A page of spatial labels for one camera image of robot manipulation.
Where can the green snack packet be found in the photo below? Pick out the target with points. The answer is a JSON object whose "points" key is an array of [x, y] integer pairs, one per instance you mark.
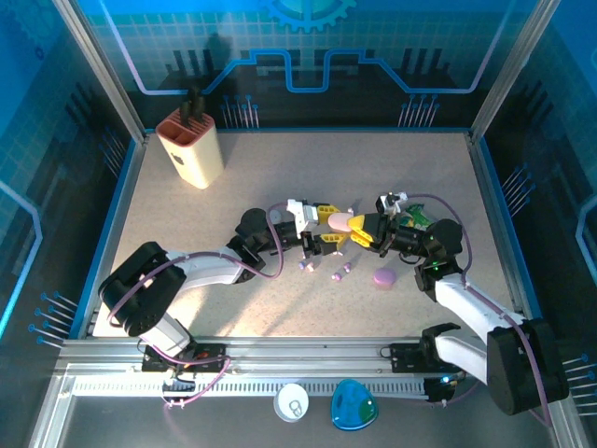
{"points": [[417, 215]]}

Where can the purple earbud charging case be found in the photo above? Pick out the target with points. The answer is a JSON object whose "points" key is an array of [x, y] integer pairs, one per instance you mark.
{"points": [[384, 277]]}

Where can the aluminium frame post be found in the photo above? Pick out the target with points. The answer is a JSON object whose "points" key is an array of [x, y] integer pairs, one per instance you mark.
{"points": [[100, 70], [513, 70]]}

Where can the aluminium side rail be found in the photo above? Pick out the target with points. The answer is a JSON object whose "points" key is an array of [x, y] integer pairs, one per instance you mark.
{"points": [[119, 205], [490, 196]]}

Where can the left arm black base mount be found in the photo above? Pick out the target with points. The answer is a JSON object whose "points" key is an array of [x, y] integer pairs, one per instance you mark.
{"points": [[212, 357]]}

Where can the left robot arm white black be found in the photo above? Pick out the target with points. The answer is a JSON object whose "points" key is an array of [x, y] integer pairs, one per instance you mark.
{"points": [[205, 270]]}

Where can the pink earbud charging case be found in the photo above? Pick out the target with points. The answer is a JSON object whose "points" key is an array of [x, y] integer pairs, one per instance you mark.
{"points": [[342, 224]]}

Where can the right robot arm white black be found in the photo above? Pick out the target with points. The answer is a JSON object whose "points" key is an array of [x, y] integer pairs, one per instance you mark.
{"points": [[471, 298]]}

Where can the white round cap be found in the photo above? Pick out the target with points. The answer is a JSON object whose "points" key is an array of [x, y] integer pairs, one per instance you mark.
{"points": [[291, 402]]}

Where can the blue triangular plastic dish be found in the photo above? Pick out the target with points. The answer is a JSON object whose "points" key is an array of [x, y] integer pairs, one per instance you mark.
{"points": [[354, 405]]}

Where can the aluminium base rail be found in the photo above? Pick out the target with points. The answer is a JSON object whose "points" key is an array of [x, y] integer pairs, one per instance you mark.
{"points": [[303, 350]]}

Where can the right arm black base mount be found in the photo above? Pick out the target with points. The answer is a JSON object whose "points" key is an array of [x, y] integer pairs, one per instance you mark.
{"points": [[403, 357]]}

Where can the beige knife block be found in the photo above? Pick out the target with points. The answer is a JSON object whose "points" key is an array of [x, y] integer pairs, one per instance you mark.
{"points": [[200, 154]]}

